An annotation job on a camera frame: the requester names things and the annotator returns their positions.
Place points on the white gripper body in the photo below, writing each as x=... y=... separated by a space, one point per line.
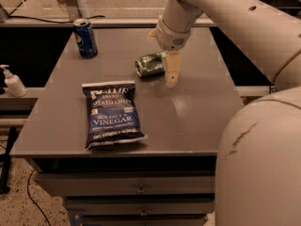
x=170 y=37

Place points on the green soda can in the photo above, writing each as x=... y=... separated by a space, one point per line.
x=150 y=64

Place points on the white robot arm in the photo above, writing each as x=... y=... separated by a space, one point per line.
x=258 y=165

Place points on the blue Pepsi can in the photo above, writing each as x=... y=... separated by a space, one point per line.
x=85 y=39

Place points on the blue potato chips bag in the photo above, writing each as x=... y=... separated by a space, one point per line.
x=111 y=113

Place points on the white pump bottle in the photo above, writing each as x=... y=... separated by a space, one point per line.
x=13 y=82

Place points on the grey drawer cabinet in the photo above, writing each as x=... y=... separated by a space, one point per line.
x=132 y=191

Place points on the black stand leg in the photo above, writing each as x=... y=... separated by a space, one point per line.
x=5 y=160

